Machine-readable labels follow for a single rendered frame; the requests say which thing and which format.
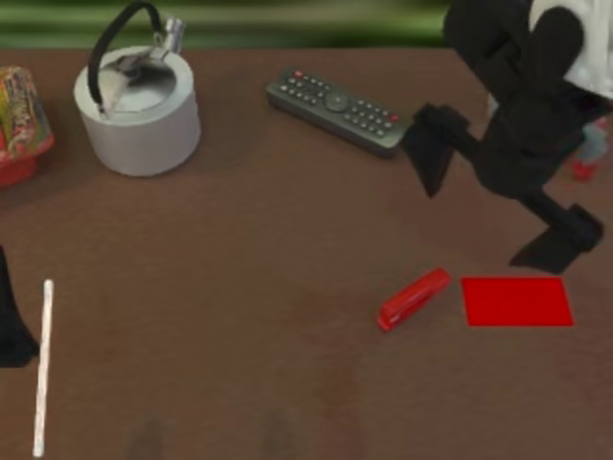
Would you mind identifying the red rectangular card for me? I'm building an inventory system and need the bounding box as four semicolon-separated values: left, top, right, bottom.
460;276;575;329

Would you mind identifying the red plastic stapler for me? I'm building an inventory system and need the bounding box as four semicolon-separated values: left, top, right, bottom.
375;266;453;334

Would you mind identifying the white thin stick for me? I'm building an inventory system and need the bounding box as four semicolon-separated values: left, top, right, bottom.
32;279;55;458

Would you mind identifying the small red and teal toy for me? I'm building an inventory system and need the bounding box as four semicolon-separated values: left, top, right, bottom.
569;117;610;182

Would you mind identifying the grey remote control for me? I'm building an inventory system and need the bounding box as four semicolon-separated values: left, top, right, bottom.
265;67;412;160

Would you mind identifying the colourful snack packet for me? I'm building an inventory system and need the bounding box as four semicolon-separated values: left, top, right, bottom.
0;65;56;189

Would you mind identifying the white kettle with black handle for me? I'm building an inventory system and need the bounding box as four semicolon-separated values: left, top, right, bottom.
73;0;202;178

